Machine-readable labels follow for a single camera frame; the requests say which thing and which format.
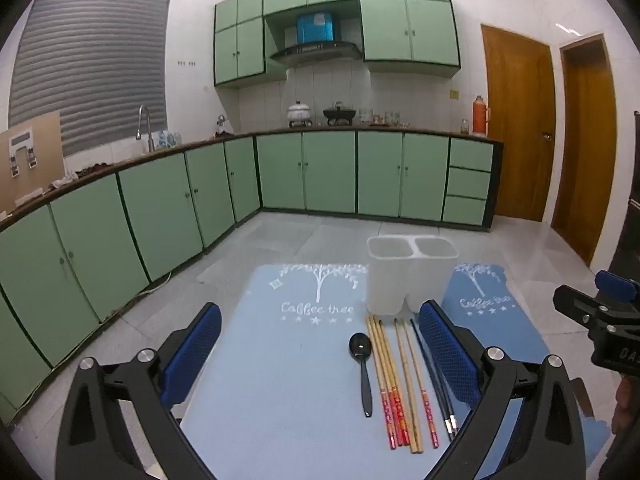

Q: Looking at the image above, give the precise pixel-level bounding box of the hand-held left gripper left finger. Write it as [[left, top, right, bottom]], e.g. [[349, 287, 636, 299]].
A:
[[55, 302, 223, 480]]

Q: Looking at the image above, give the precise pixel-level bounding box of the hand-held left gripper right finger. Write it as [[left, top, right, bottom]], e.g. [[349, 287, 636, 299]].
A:
[[417, 300, 586, 480]]

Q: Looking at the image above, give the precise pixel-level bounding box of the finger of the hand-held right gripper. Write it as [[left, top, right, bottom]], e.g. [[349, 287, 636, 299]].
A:
[[552, 284, 640, 331], [594, 270, 640, 307]]

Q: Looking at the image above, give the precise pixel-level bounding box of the black chopstick with white tip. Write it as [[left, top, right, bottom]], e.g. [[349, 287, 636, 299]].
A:
[[410, 318, 453, 438], [413, 319, 458, 433]]

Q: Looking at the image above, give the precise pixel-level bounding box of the red-handled bamboo chopstick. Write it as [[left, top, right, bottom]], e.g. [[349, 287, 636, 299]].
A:
[[366, 316, 393, 448], [372, 316, 405, 447], [402, 319, 438, 449]]

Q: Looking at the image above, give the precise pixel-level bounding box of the black plastic spoon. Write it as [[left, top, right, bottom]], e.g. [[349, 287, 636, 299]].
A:
[[349, 332, 374, 418]]

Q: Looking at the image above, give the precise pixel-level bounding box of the white two-compartment utensil holder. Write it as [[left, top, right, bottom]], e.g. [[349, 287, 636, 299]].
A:
[[366, 235, 458, 315]]

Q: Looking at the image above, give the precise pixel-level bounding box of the plain bamboo chopstick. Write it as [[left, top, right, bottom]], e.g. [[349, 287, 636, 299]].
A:
[[378, 317, 417, 455], [395, 318, 424, 453]]

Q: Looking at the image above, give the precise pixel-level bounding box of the darker blue printed mat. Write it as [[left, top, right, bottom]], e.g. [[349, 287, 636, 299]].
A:
[[440, 261, 608, 466]]

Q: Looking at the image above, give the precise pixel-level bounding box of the light blue printed mat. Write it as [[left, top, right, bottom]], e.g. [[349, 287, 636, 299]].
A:
[[180, 262, 481, 480]]

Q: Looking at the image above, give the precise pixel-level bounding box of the orange thermos flask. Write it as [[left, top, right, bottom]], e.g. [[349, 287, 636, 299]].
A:
[[472, 94, 491, 136]]

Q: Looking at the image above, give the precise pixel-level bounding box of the brown cardboard sheet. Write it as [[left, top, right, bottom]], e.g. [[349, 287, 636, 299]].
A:
[[0, 110, 67, 216]]

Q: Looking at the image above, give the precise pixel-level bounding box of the steel kitchen faucet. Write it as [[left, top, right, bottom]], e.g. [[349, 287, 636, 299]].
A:
[[136, 105, 157, 153]]

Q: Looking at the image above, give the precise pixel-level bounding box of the row of glass jars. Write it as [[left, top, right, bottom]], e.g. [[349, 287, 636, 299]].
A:
[[359, 107, 412, 129]]

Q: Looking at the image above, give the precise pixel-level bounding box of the black wok with lid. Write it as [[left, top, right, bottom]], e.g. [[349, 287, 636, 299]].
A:
[[322, 101, 359, 126]]

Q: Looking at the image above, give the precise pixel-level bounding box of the white lidded pot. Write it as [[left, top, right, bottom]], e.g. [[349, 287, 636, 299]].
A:
[[287, 101, 314, 127]]

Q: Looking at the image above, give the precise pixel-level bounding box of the grey window blind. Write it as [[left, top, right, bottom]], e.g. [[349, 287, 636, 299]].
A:
[[7, 0, 171, 157]]

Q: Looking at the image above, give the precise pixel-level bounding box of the black range hood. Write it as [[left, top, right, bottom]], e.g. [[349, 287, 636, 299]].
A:
[[270, 41, 363, 67]]

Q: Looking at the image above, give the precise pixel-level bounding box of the blue-wrapped hood chimney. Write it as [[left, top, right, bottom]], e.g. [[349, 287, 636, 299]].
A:
[[296, 10, 335, 44]]

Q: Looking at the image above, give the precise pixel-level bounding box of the brown wooden door with frame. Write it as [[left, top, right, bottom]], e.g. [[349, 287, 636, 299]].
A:
[[550, 34, 619, 267]]

